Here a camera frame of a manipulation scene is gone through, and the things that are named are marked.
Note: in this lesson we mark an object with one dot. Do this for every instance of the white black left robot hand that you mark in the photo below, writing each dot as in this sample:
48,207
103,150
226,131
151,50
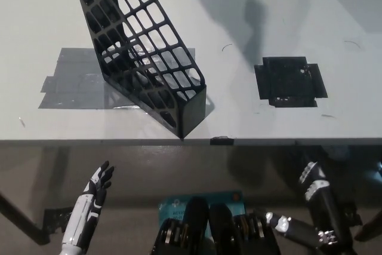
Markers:
89,207

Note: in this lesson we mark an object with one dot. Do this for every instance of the black robot torso blocks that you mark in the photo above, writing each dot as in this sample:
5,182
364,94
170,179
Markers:
218,225

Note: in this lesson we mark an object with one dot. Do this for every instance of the black lattice magazine stand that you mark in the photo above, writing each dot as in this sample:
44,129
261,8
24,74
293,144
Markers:
194,108

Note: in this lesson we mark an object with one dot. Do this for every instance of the black table leg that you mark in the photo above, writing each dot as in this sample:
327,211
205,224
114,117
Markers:
21,219
370,226

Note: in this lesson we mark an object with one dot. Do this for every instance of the teal cardboard box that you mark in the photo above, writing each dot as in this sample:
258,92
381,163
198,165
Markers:
173,207

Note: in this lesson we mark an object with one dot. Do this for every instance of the grey tape patch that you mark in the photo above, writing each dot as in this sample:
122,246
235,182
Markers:
71,87

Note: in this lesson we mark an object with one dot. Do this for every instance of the black tape square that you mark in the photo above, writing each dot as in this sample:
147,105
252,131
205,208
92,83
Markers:
286,81

